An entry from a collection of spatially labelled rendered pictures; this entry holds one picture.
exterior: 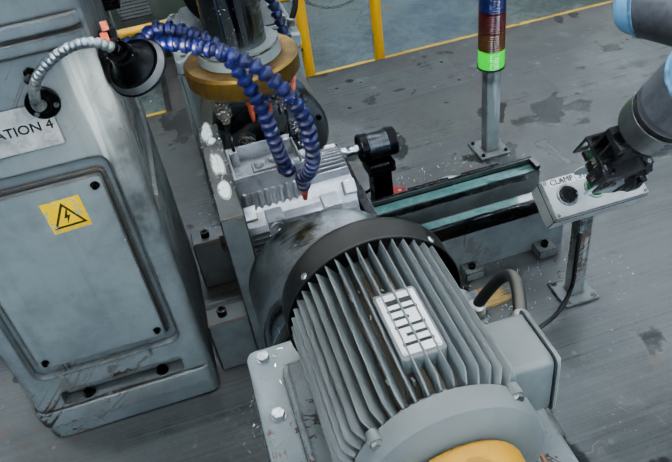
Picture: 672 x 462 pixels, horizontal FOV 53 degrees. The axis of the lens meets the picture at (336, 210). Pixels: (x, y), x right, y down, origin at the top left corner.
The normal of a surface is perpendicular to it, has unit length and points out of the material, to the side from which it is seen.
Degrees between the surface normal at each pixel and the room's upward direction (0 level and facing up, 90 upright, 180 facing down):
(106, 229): 90
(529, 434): 83
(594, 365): 0
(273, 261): 40
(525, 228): 90
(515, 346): 0
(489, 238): 90
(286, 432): 0
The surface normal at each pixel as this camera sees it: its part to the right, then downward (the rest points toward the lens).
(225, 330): 0.28, 0.57
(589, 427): -0.12, -0.78
